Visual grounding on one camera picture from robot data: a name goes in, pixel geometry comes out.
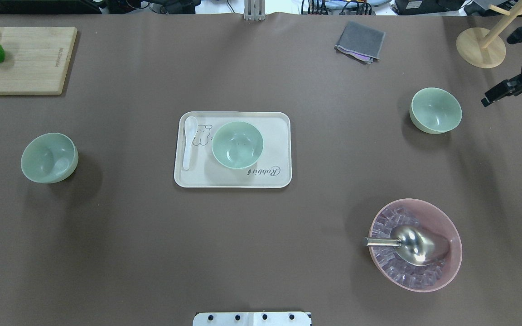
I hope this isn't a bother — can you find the green bowl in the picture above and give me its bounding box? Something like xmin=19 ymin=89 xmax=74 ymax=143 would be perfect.
xmin=20 ymin=133 xmax=79 ymax=184
xmin=409 ymin=87 xmax=462 ymax=134
xmin=212 ymin=121 xmax=264 ymax=169

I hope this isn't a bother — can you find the wooden cup stand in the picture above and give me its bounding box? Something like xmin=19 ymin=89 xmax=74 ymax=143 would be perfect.
xmin=456 ymin=0 xmax=522 ymax=68

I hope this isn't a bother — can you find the grey folded cloth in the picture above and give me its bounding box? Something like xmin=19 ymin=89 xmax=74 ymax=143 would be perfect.
xmin=335 ymin=21 xmax=386 ymax=64

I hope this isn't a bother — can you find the metal ice scoop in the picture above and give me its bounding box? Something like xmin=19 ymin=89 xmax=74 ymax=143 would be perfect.
xmin=361 ymin=225 xmax=451 ymax=266

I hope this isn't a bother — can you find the pink bowl with ice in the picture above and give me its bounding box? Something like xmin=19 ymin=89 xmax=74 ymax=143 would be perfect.
xmin=368 ymin=198 xmax=463 ymax=292

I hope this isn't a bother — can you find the beige rabbit tray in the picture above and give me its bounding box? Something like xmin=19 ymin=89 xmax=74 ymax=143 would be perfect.
xmin=174 ymin=111 xmax=292 ymax=188

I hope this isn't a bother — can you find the green bowl on tray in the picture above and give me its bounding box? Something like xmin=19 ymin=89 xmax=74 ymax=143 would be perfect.
xmin=212 ymin=121 xmax=264 ymax=169

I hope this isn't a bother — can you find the white ceramic spoon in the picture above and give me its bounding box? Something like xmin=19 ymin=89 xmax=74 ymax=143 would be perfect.
xmin=183 ymin=116 xmax=198 ymax=170

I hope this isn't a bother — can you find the wooden cutting board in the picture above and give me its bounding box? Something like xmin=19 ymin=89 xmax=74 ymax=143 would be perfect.
xmin=0 ymin=27 xmax=77 ymax=95

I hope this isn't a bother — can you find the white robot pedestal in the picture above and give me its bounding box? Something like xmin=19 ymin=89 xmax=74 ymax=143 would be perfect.
xmin=192 ymin=311 xmax=313 ymax=326

